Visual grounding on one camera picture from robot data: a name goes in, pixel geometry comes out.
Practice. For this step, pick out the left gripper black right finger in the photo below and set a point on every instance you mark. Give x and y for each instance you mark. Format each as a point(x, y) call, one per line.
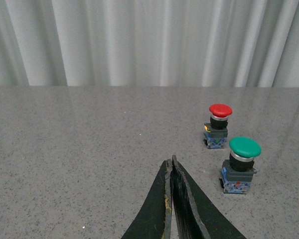
point(196, 216)

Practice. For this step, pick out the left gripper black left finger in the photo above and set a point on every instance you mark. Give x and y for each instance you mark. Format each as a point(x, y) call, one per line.
point(153, 221)

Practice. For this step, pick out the green mushroom push button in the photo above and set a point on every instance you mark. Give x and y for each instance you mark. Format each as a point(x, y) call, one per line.
point(237, 172)

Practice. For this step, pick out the red mushroom push button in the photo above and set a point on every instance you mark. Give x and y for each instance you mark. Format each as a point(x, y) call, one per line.
point(215, 131)

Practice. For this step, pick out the white pleated curtain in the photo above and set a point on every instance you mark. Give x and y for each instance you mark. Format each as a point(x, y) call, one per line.
point(205, 43)

